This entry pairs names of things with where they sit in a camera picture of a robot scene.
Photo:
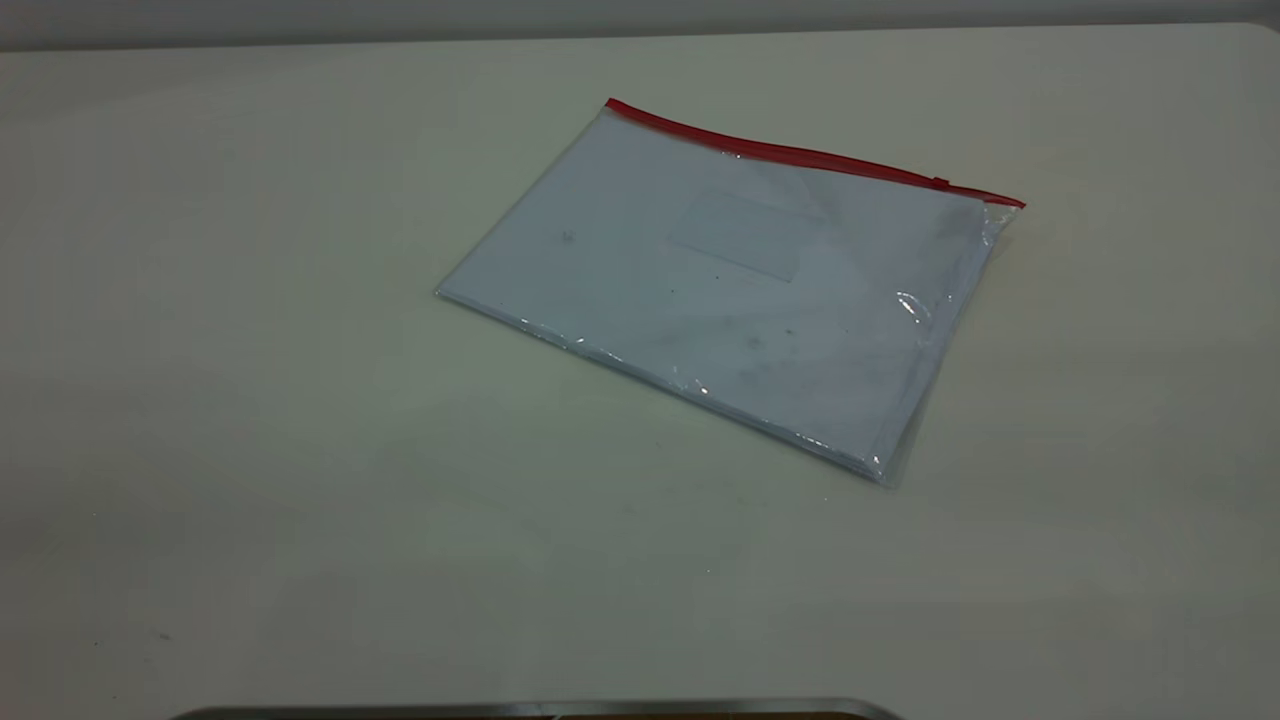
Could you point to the transparent zip bag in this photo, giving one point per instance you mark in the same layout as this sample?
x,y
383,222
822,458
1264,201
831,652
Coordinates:
x,y
720,300

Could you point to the silver metal rim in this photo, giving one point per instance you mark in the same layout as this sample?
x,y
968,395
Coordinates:
x,y
540,711

